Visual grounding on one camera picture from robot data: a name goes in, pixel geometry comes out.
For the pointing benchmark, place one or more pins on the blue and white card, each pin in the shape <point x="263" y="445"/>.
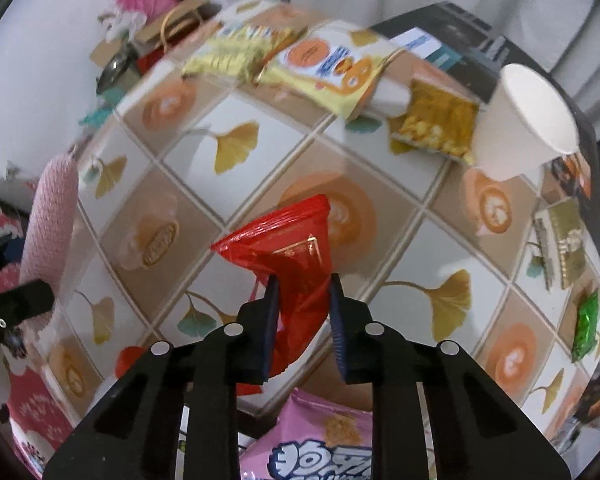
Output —
<point x="422" y="42"/>

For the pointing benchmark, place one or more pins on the pink textured roll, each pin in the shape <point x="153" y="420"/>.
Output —
<point x="50" y="220"/>

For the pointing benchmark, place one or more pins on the gold snack packet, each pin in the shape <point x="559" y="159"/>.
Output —
<point x="562" y="240"/>

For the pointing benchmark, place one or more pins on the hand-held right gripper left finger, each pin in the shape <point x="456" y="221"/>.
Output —
<point x="271" y="320"/>

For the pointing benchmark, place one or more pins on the small green snack packet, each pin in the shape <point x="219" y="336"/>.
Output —
<point x="587" y="320"/>

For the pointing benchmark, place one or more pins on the white paper cup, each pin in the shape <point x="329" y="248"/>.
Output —
<point x="520" y="110"/>

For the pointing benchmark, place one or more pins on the pink snack bag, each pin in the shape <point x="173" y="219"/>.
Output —
<point x="305" y="425"/>

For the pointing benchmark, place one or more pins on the red snack packet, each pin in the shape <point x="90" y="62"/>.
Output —
<point x="290" y="250"/>

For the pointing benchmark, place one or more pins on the orange and white snack packet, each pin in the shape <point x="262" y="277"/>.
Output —
<point x="320" y="62"/>

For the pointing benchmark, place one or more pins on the open cardboard box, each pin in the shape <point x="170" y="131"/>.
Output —
<point x="104" y="51"/>

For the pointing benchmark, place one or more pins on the small red packet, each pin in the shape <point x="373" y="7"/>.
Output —
<point x="130" y="360"/>

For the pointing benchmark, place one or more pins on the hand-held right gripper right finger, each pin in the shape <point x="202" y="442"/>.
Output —
<point x="337" y="320"/>

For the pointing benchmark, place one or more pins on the yellow snack packet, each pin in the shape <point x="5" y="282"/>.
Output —
<point x="225" y="52"/>

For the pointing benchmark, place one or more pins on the pink patterned bag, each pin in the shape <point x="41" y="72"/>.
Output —
<point x="30" y="405"/>

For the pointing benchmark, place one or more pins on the yellow popcorn packet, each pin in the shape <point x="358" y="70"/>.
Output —
<point x="437" y="125"/>

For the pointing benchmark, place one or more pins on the white plastic bag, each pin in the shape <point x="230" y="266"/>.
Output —
<point x="125" y="20"/>

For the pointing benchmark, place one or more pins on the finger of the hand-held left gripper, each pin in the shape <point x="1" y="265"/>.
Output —
<point x="25" y="300"/>

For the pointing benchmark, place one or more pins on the teal plastic bag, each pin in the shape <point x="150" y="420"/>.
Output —
<point x="97" y="116"/>

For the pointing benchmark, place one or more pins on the ginkgo patterned tablecloth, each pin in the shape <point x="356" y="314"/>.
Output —
<point x="260" y="160"/>

